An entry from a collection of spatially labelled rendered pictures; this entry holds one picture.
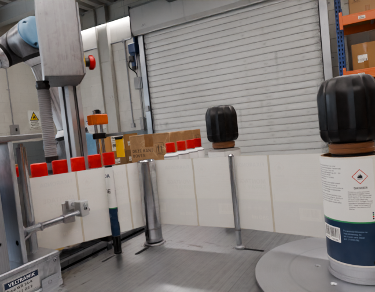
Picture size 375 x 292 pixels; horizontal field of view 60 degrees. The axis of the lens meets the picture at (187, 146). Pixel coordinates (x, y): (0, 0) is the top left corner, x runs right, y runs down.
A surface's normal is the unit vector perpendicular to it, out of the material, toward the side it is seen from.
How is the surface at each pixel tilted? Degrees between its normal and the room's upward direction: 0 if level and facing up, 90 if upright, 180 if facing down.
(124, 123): 90
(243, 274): 0
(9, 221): 90
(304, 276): 0
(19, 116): 90
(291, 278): 0
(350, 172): 90
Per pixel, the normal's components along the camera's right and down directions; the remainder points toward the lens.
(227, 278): -0.10, -0.99
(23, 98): 0.88, -0.07
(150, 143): -0.51, 0.10
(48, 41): 0.40, 0.00
